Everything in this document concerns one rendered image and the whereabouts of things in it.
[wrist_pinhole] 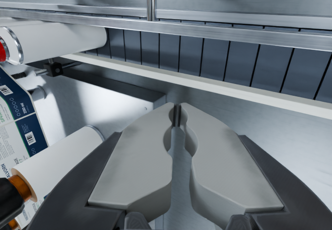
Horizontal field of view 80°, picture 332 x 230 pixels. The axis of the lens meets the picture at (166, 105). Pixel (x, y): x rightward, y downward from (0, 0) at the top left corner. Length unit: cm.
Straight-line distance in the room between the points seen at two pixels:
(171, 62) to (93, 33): 15
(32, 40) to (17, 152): 44
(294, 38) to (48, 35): 31
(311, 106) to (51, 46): 35
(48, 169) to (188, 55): 37
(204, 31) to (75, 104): 44
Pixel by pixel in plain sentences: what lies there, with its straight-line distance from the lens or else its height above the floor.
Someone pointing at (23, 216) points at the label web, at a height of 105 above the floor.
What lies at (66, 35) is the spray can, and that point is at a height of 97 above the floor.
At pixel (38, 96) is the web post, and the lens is 70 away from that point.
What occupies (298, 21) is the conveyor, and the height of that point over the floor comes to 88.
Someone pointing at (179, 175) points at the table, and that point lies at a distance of 54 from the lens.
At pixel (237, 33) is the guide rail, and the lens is 21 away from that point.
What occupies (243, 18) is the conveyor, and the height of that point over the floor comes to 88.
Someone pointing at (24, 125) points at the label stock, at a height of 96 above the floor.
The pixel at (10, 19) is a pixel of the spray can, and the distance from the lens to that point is 51.
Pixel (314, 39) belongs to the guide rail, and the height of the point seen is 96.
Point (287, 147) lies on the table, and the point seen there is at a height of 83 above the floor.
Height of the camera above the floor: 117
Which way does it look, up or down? 50 degrees down
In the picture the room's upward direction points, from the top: 127 degrees counter-clockwise
